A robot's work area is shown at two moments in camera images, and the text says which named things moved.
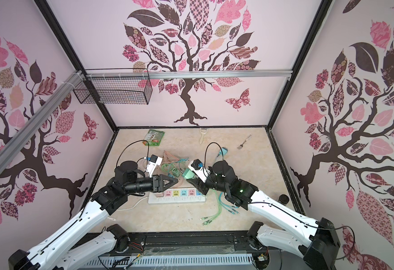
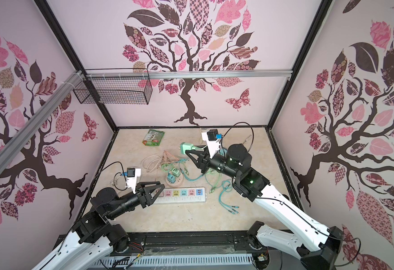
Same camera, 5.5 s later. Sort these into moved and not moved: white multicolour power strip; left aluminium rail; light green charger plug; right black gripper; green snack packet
Moved: right black gripper
Not moved: light green charger plug; white multicolour power strip; green snack packet; left aluminium rail
